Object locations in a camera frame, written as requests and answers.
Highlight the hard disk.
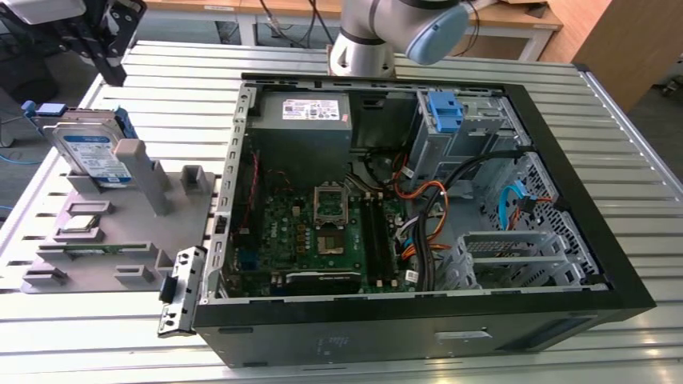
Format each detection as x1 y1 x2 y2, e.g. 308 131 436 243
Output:
20 102 137 189

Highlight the yellow black wire bundle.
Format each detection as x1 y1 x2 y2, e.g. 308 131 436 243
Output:
344 171 388 195

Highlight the green RAM stick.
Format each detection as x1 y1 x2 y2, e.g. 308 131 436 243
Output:
61 244 147 257

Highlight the wooden cabinet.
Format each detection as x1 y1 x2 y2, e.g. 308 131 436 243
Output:
536 0 683 115

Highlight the silver drive cage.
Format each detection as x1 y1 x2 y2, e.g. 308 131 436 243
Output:
408 90 535 185

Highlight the black case fan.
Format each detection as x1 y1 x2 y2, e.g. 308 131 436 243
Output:
236 146 264 237

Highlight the blue drive latch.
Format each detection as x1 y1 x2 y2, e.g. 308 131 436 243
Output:
426 91 466 134

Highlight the black mesh wastebasket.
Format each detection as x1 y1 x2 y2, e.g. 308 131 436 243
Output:
0 27 100 106

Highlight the silver slot bracket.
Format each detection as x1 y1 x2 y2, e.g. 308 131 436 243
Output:
156 246 208 339

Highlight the orange red wire bundle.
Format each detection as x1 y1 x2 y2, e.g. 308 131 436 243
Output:
392 179 455 261

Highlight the blue data wire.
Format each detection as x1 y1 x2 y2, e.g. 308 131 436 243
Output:
499 178 527 232

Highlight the CPU socket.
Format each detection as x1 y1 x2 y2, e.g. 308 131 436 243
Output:
314 230 348 257

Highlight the silver disk bay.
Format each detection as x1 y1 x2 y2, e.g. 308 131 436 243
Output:
435 230 610 291

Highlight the grey parts rack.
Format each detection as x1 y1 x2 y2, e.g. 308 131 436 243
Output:
19 138 223 295

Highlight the black plug power wire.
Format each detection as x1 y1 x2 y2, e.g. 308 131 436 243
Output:
511 194 559 231

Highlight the black RAM slot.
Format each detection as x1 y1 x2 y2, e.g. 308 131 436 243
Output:
379 190 402 288
374 190 395 288
360 190 382 288
367 190 387 288

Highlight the black PC case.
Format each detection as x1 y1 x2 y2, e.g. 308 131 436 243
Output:
190 71 659 367

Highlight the black graphics card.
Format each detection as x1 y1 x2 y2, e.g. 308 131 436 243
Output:
270 268 364 297

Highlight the blue floor cable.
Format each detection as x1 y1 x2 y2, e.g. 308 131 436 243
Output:
0 150 47 166

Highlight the green motherboard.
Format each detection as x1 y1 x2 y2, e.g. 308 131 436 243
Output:
227 187 423 299

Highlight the metal socket cover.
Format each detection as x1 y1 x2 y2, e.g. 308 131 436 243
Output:
312 184 352 230

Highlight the black cable bundle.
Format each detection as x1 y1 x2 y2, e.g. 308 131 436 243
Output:
414 150 535 291

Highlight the silver CPU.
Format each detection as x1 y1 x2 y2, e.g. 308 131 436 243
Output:
59 214 103 233

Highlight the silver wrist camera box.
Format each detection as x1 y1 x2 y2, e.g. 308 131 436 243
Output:
0 0 87 26

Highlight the red black fan wire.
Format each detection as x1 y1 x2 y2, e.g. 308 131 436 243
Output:
238 150 263 235

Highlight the grey power supply unit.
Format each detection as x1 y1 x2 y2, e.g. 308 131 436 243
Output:
248 90 355 193

